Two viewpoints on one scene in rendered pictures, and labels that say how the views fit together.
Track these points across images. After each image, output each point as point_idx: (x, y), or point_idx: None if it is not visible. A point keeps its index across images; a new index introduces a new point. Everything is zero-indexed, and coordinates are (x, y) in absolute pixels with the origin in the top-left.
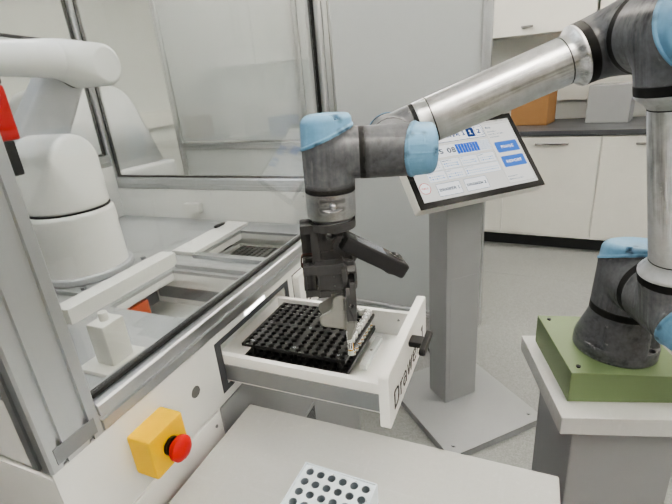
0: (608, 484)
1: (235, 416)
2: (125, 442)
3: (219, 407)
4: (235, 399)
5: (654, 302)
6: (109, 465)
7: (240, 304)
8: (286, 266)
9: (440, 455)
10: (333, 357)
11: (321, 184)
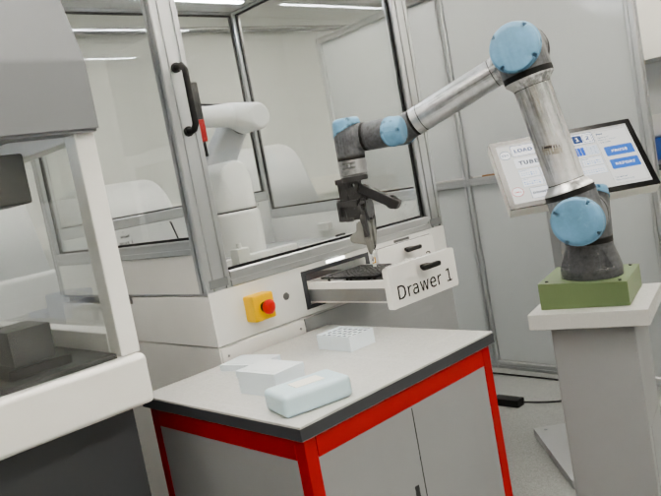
0: (593, 389)
1: None
2: (242, 300)
3: (304, 318)
4: (317, 319)
5: (550, 212)
6: (233, 307)
7: (322, 254)
8: None
9: (427, 330)
10: None
11: (341, 154)
